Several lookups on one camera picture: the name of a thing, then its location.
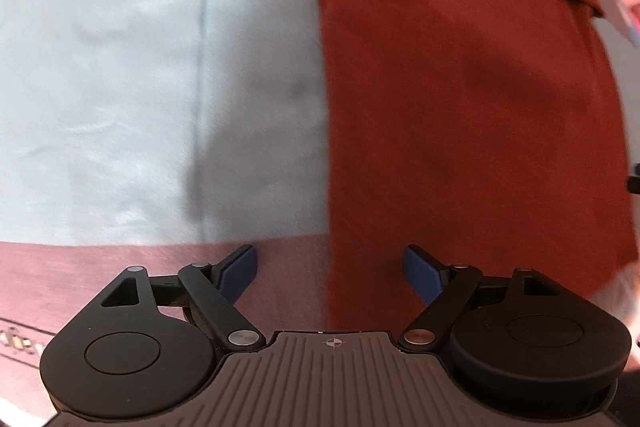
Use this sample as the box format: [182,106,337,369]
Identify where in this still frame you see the red knit sweater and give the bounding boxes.
[312,0,640,333]

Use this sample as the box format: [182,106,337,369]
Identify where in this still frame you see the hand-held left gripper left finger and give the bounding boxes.
[75,244,266,352]

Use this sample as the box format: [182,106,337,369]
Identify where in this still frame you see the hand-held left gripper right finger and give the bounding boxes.
[400,244,593,353]

